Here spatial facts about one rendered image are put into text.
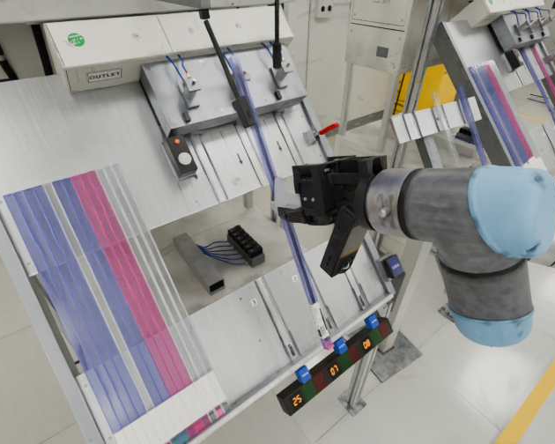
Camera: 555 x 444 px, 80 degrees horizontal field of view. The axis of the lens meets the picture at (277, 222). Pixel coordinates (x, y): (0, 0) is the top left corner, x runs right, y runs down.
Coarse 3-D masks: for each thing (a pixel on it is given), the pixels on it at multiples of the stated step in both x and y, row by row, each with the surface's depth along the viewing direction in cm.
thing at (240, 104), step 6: (234, 102) 51; (240, 102) 50; (246, 102) 51; (240, 108) 50; (246, 108) 51; (240, 114) 51; (246, 114) 51; (240, 120) 52; (246, 120) 51; (252, 120) 51; (246, 126) 52
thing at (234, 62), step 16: (240, 64) 53; (240, 80) 53; (240, 96) 54; (256, 128) 53; (256, 144) 54; (272, 176) 54; (272, 192) 54; (288, 224) 54; (288, 240) 55; (304, 272) 55; (304, 288) 55
